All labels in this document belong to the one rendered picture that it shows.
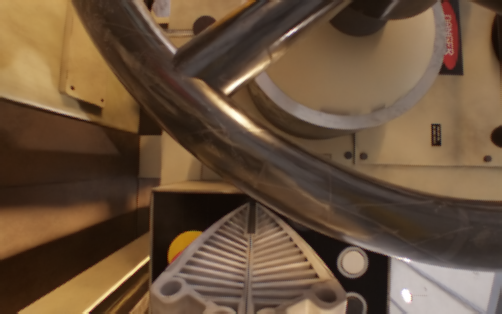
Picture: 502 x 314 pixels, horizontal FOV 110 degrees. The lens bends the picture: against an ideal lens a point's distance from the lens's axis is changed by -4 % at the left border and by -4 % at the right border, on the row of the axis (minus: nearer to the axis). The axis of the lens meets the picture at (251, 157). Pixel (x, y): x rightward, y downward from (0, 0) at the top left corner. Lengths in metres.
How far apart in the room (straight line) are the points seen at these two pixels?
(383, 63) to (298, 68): 0.08
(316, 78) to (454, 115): 0.28
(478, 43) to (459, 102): 0.11
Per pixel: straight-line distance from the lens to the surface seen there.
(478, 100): 0.47
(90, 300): 0.47
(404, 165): 0.38
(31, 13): 0.85
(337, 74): 0.21
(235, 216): 0.16
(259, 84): 0.21
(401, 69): 0.24
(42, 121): 0.77
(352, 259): 0.23
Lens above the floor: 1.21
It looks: 2 degrees down
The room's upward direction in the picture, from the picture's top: 91 degrees clockwise
